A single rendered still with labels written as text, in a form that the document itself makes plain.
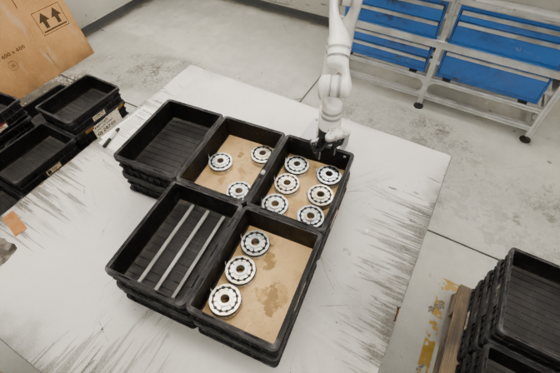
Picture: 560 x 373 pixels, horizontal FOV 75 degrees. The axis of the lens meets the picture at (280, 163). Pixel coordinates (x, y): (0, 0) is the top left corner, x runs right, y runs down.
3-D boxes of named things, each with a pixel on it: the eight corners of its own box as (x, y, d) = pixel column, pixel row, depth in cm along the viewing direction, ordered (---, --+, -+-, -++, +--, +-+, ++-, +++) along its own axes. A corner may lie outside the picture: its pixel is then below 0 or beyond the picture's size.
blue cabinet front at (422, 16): (340, 47, 313) (349, -21, 271) (425, 72, 290) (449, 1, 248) (338, 49, 311) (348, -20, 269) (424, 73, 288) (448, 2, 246)
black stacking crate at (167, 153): (173, 117, 181) (168, 99, 172) (227, 134, 173) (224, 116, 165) (121, 175, 157) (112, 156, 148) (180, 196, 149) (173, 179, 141)
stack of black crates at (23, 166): (66, 158, 253) (42, 121, 227) (97, 174, 243) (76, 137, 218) (13, 199, 230) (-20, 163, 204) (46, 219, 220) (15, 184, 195)
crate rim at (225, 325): (244, 208, 134) (244, 204, 132) (322, 236, 126) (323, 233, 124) (184, 310, 110) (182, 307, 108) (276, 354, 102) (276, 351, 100)
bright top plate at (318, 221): (301, 202, 142) (301, 201, 141) (327, 210, 140) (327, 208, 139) (293, 224, 135) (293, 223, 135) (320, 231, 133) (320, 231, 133)
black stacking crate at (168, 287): (180, 197, 149) (174, 180, 140) (246, 222, 141) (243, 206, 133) (115, 285, 125) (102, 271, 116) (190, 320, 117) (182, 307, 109)
